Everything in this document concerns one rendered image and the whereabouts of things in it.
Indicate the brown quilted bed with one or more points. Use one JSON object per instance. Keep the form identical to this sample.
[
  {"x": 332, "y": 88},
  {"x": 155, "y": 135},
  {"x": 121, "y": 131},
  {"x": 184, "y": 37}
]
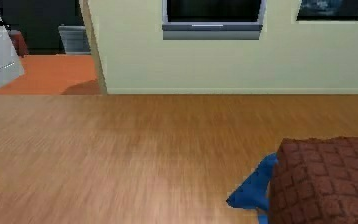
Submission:
[{"x": 323, "y": 181}]

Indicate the blue cloth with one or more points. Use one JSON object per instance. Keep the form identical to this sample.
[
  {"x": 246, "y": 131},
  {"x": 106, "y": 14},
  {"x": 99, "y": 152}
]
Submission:
[{"x": 253, "y": 191}]

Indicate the dark red box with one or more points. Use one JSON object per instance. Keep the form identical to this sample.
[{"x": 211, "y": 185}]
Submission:
[{"x": 19, "y": 42}]

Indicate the dark framed wall picture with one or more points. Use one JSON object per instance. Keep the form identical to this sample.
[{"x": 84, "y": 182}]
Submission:
[{"x": 330, "y": 9}]

